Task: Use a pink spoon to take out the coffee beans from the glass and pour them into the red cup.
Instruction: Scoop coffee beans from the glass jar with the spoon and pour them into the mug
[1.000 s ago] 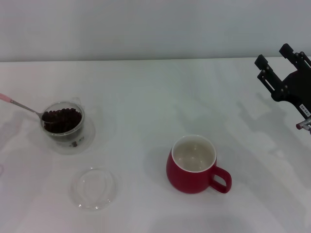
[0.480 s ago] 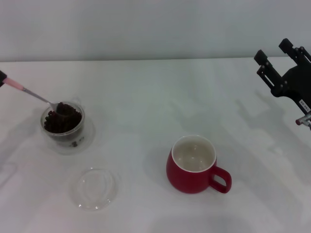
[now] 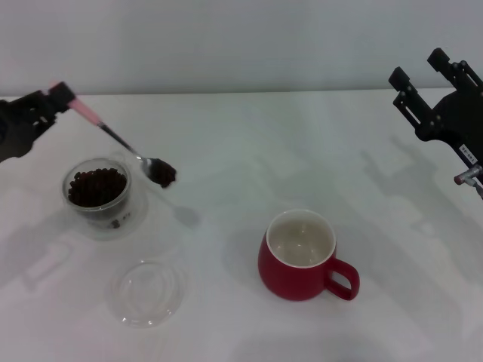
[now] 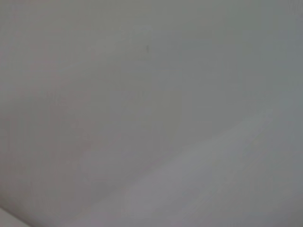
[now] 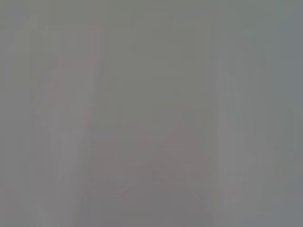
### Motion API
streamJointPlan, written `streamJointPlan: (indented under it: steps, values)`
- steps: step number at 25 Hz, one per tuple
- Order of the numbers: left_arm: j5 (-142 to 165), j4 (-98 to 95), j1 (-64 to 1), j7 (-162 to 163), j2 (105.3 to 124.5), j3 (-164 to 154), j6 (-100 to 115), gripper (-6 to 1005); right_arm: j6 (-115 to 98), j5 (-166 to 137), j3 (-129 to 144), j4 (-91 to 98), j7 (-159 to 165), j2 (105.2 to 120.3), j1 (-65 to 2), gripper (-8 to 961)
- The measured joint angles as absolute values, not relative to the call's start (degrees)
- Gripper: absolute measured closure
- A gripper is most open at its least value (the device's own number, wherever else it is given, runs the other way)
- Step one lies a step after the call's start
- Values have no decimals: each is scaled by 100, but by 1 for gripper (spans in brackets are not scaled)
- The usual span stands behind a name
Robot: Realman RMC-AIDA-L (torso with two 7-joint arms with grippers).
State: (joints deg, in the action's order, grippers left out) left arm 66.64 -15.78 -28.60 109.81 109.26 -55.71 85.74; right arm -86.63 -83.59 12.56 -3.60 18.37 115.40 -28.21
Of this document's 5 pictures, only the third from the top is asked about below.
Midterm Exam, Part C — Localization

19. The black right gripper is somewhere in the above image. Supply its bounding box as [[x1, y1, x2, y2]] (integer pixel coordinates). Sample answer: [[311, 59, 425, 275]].
[[388, 48, 483, 167]]

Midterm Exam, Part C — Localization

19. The coffee beans pile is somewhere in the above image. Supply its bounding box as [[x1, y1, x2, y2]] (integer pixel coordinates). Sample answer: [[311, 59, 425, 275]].
[[67, 167, 128, 209]]

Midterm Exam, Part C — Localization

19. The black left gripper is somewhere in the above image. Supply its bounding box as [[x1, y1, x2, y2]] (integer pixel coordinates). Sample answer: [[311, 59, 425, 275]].
[[0, 81, 78, 163]]

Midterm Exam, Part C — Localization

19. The pink-handled metal spoon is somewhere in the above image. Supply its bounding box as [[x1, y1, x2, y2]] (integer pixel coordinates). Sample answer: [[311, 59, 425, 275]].
[[48, 80, 178, 189]]

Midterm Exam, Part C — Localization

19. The silver cable connector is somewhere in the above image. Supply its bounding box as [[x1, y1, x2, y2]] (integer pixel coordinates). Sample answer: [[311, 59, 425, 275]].
[[454, 164, 483, 201]]

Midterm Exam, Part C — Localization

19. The small coffee bean heap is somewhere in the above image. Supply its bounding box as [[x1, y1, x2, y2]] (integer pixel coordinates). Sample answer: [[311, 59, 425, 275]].
[[149, 160, 178, 189]]

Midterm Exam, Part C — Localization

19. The red ceramic mug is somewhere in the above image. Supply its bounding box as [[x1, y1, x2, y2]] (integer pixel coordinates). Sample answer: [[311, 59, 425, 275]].
[[257, 209, 361, 302]]

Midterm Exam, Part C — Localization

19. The clear glass lid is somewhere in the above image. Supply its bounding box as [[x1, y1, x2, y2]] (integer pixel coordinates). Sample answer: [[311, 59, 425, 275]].
[[109, 258, 186, 329]]

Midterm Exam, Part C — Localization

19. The double-walled clear glass cup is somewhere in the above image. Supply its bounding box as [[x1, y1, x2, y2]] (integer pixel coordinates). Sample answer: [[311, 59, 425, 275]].
[[62, 150, 150, 242]]

